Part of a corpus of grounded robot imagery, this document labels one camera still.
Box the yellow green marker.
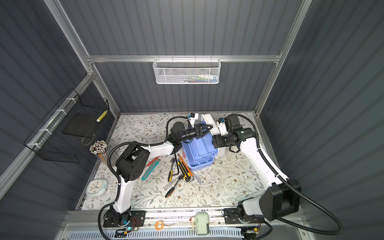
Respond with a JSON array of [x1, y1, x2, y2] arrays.
[[96, 110, 108, 123]]

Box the black hex key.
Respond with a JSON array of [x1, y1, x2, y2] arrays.
[[173, 153, 180, 176]]

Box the orange pencil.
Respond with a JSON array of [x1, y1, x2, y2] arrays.
[[178, 154, 193, 177]]

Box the mint green device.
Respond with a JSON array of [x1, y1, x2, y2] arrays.
[[191, 212, 210, 235]]

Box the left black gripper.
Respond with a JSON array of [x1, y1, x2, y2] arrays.
[[177, 124, 212, 144]]

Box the yellow black utility knife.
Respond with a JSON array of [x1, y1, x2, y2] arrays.
[[178, 160, 192, 183]]

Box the white blue tool box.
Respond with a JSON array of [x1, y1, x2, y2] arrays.
[[182, 114, 225, 171]]

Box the black handled screwdriver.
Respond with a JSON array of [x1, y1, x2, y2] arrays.
[[165, 176, 184, 198]]

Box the teal utility knife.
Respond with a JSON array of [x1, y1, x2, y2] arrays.
[[142, 160, 160, 181]]

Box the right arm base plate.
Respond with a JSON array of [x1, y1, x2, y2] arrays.
[[221, 208, 264, 225]]

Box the red handled hex key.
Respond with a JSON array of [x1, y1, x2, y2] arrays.
[[146, 157, 159, 167]]

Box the clear small tool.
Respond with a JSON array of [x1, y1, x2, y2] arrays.
[[194, 174, 203, 185]]

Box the mint round clock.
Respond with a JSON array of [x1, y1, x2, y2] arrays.
[[86, 178, 108, 197]]

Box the white wire wall basket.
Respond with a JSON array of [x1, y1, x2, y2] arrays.
[[153, 57, 222, 85]]

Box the yellow black pliers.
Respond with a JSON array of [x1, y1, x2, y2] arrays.
[[168, 158, 176, 182]]

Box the black wire side basket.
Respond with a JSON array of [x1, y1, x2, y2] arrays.
[[24, 91, 110, 164]]

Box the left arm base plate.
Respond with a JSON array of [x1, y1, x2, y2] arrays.
[[102, 210, 147, 228]]

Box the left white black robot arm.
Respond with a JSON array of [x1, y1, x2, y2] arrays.
[[102, 114, 217, 219]]

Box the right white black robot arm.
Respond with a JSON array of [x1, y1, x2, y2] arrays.
[[212, 114, 344, 236]]

